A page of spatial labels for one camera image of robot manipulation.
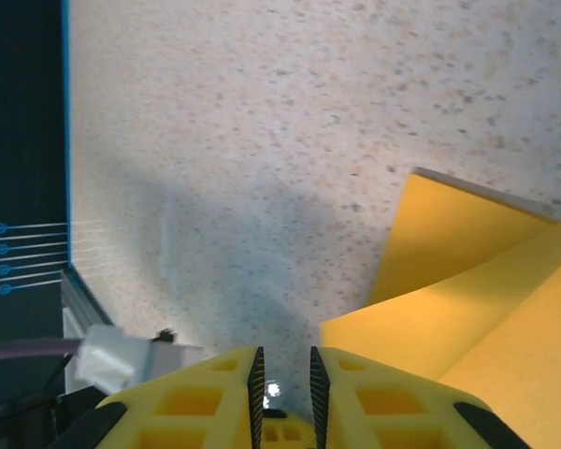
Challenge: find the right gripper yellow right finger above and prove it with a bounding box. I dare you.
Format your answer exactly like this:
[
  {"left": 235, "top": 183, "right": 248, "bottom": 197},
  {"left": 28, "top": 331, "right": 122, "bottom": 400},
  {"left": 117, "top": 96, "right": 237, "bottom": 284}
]
[{"left": 308, "top": 344, "right": 533, "bottom": 449}]

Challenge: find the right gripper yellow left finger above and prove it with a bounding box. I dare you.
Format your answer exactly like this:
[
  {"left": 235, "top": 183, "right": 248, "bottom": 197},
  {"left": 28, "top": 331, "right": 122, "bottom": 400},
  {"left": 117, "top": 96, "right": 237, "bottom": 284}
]
[{"left": 55, "top": 344, "right": 266, "bottom": 449}]

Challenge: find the yellow cloth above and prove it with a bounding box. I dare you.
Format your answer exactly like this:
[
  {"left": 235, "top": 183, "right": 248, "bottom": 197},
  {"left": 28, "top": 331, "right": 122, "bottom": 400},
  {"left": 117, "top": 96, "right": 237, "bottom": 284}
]
[{"left": 320, "top": 166, "right": 561, "bottom": 449}]

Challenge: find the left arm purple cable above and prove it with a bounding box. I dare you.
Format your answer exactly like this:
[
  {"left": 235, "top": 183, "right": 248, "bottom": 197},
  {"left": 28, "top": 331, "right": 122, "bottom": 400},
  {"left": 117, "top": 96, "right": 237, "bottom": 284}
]
[{"left": 0, "top": 324, "right": 151, "bottom": 397}]

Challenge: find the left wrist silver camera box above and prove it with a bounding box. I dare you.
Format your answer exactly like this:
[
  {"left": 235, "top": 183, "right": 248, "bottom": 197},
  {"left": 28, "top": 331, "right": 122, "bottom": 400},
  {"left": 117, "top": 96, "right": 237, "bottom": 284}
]
[{"left": 147, "top": 342, "right": 209, "bottom": 378}]

